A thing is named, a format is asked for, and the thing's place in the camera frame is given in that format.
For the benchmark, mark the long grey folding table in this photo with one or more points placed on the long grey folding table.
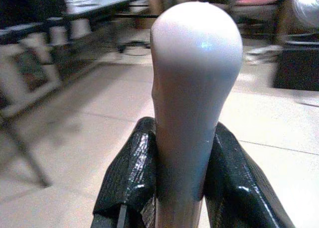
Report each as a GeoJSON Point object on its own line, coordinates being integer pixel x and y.
{"type": "Point", "coordinates": [82, 9]}

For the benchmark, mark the black box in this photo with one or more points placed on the black box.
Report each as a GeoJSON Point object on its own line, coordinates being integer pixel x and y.
{"type": "Point", "coordinates": [296, 66]}

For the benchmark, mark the black office chair base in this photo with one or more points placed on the black office chair base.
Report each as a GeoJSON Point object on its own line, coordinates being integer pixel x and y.
{"type": "Point", "coordinates": [133, 45]}

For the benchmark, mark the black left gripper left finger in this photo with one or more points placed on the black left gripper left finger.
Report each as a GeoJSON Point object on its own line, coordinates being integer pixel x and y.
{"type": "Point", "coordinates": [129, 173]}

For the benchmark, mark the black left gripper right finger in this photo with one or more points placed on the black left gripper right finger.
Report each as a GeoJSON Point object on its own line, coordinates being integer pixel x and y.
{"type": "Point", "coordinates": [239, 178]}

